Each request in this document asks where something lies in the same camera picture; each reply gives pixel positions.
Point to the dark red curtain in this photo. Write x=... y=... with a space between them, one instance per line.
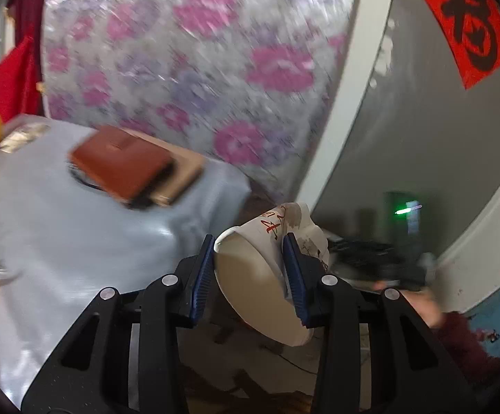
x=32 y=4

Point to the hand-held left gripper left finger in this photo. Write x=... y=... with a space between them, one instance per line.
x=200 y=280

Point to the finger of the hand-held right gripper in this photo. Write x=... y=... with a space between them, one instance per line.
x=353 y=252

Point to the grey door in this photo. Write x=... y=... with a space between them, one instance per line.
x=427 y=138

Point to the floral plastic sheet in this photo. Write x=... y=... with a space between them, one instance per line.
x=198 y=64

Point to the person's right forearm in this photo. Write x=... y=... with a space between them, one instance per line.
x=474 y=349

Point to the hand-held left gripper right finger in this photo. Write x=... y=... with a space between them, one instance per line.
x=295 y=282

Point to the white paper cup red print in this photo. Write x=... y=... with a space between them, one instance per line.
x=250 y=280

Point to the brown leather notebook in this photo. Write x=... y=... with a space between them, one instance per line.
x=118 y=164

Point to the red paper poster black character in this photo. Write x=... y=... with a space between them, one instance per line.
x=466 y=21

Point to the red cushion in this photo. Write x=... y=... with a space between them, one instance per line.
x=14 y=82

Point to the person's right hand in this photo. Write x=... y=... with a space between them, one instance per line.
x=420 y=308

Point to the crumpled paper scrap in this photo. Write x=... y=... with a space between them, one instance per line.
x=23 y=137

